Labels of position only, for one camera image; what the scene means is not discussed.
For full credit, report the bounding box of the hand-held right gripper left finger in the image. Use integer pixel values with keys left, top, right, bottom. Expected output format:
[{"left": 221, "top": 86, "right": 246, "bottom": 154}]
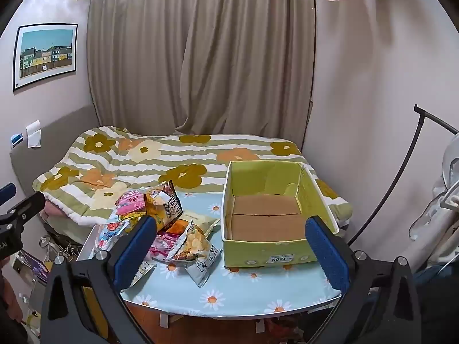
[{"left": 40, "top": 215, "right": 158, "bottom": 344}]

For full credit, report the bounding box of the beige curtain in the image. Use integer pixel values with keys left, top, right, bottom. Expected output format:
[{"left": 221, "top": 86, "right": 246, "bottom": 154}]
[{"left": 86, "top": 0, "right": 318, "bottom": 137}]

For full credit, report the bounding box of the purple box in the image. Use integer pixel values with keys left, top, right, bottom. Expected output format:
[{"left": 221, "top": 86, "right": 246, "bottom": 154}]
[{"left": 17, "top": 251, "right": 51, "bottom": 284}]

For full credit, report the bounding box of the white cloth bundle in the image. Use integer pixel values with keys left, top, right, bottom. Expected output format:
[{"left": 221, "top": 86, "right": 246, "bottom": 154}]
[{"left": 411, "top": 140, "right": 459, "bottom": 269}]

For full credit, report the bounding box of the green cardboard box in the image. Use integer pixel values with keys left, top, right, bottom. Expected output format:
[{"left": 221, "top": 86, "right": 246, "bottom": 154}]
[{"left": 220, "top": 160, "right": 339, "bottom": 269}]

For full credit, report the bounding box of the black curved pole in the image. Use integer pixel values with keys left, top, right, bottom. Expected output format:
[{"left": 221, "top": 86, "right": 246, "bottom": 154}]
[{"left": 346, "top": 105, "right": 459, "bottom": 248}]

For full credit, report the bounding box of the daisy print tablecloth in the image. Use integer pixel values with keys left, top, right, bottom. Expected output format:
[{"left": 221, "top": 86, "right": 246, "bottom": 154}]
[{"left": 81, "top": 186, "right": 341, "bottom": 319}]

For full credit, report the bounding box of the orange and beige snack packet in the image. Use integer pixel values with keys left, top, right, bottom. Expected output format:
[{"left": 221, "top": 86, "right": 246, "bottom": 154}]
[{"left": 161, "top": 210, "right": 221, "bottom": 241}]

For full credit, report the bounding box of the yellow bag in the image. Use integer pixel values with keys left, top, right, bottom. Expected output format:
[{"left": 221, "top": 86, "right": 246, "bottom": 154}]
[{"left": 81, "top": 287, "right": 109, "bottom": 342}]

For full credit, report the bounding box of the grey padded headboard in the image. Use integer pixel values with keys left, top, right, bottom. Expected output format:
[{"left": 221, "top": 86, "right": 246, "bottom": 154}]
[{"left": 9, "top": 104, "right": 98, "bottom": 223}]

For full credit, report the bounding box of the pink bed sheet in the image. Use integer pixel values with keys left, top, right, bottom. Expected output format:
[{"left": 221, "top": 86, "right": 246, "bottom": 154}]
[{"left": 39, "top": 204, "right": 69, "bottom": 220}]

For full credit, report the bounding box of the dark blue cloth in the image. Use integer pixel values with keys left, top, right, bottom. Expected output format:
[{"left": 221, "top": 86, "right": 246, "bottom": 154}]
[{"left": 412, "top": 265, "right": 459, "bottom": 296}]

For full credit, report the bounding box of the white paper sheet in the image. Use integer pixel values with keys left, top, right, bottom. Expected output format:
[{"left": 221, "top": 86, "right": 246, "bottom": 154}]
[{"left": 26, "top": 120, "right": 42, "bottom": 148}]

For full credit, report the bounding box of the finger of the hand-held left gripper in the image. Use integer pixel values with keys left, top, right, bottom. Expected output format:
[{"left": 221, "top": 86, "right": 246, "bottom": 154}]
[
  {"left": 0, "top": 183, "right": 17, "bottom": 206},
  {"left": 0, "top": 191, "right": 46, "bottom": 230}
]

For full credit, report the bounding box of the framed wall poster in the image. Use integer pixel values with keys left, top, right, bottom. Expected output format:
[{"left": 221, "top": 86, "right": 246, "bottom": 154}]
[{"left": 12, "top": 23, "right": 79, "bottom": 92}]

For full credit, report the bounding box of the pile of mixed snack bags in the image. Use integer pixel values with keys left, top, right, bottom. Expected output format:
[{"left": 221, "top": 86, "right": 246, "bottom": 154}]
[{"left": 94, "top": 180, "right": 221, "bottom": 288}]

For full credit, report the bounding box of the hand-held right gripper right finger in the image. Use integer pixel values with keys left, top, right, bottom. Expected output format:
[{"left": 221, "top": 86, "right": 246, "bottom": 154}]
[{"left": 305, "top": 216, "right": 423, "bottom": 344}]

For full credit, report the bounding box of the floral striped blanket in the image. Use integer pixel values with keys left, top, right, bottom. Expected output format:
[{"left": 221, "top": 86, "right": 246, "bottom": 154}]
[{"left": 32, "top": 125, "right": 354, "bottom": 228}]

